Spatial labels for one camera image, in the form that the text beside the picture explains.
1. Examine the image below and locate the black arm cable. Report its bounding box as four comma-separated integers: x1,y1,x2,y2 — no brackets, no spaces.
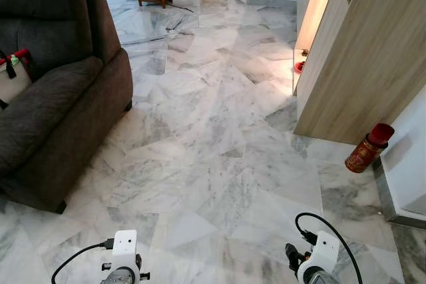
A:
295,212,363,284
51,239,115,284

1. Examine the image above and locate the white bag with red trim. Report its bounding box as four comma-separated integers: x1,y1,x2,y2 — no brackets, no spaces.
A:
0,48,34,108

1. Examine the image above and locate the white cabinet with metal plinth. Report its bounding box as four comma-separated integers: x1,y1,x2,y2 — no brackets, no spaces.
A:
373,88,426,228

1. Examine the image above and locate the light wooden cabinet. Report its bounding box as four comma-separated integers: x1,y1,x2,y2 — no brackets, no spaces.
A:
293,0,426,145

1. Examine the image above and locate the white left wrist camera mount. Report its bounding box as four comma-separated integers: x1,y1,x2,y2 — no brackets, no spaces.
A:
110,229,139,273

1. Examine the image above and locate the red tin with red lid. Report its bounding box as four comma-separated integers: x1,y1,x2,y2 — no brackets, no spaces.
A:
345,123,395,174

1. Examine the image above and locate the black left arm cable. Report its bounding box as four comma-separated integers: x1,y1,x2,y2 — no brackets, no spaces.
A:
51,239,115,284

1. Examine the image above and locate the brown fabric sofa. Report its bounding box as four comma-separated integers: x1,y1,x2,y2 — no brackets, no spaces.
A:
0,0,134,215

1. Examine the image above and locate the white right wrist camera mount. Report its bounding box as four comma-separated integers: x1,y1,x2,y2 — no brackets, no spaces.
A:
298,231,340,283

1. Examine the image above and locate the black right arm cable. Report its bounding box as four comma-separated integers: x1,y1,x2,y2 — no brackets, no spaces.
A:
295,212,363,284

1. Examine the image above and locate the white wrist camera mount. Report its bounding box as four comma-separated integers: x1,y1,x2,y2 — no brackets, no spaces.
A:
298,231,340,283
110,229,139,273

